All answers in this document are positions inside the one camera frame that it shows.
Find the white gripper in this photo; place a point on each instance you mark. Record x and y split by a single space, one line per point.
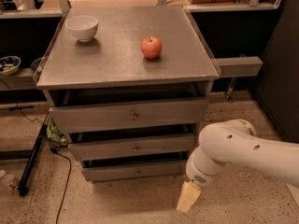
196 173

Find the grey bottom drawer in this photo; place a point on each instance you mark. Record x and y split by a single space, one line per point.
134 170

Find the grey drawer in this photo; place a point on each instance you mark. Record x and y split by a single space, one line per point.
134 170
106 117
130 147

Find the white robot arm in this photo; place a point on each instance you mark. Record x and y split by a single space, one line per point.
236 141

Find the grey middle drawer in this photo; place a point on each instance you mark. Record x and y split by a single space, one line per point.
130 147

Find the grey top drawer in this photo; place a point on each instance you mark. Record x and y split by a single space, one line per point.
106 117

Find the grey drawer cabinet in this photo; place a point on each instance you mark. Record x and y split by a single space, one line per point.
112 69

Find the white panel on floor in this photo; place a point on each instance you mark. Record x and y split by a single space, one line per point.
294 192

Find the grey side shelf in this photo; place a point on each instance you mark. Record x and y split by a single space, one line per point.
239 66

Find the red apple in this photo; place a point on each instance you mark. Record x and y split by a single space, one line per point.
151 47

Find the green snack bag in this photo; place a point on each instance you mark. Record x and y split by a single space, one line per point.
56 138

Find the black metal bar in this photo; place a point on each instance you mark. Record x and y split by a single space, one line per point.
22 188

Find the clear plastic bottle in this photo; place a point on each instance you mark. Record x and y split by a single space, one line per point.
9 180

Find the white ceramic bowl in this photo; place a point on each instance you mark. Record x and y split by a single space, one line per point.
83 27

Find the patterned small bowl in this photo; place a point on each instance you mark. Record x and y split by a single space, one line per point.
9 65

